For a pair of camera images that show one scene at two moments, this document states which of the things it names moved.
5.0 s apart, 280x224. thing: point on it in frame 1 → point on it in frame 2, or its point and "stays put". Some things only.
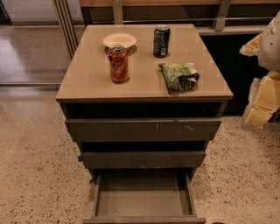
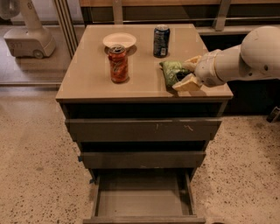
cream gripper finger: x=263 y=101 → x=189 y=83
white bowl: x=120 y=38 stays put
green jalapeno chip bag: x=180 y=76 stays put
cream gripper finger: x=251 y=48 → x=191 y=63
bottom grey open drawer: x=144 y=196 stays put
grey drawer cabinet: x=142 y=101 stays put
